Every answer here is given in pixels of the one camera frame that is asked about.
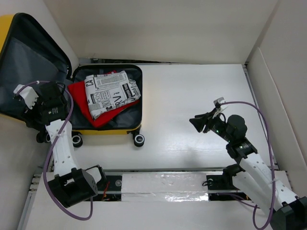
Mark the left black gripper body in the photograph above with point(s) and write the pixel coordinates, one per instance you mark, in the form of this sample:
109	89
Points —
36	111

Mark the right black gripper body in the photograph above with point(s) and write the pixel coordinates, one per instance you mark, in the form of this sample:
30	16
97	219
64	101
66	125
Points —
218	127

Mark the red shirt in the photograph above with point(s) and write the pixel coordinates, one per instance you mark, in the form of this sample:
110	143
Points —
126	117

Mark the newspaper print garment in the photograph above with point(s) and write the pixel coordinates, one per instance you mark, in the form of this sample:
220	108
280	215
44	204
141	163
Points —
106	92

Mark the yellow suitcase with grey lining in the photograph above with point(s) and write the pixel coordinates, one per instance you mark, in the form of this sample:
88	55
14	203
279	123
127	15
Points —
29	54

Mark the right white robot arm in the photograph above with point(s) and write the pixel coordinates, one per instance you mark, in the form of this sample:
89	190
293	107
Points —
250	174

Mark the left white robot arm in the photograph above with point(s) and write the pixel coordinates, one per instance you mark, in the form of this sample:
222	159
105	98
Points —
71	184

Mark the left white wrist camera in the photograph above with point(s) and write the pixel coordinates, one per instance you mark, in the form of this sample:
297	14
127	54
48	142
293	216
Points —
28	94

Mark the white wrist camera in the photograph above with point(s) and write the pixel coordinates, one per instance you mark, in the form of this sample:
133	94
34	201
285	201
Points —
28	94
218	107

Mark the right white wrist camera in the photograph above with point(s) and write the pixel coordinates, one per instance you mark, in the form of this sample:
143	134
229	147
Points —
218	107

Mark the aluminium mounting rail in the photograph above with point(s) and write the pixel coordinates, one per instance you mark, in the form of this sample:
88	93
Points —
168	187

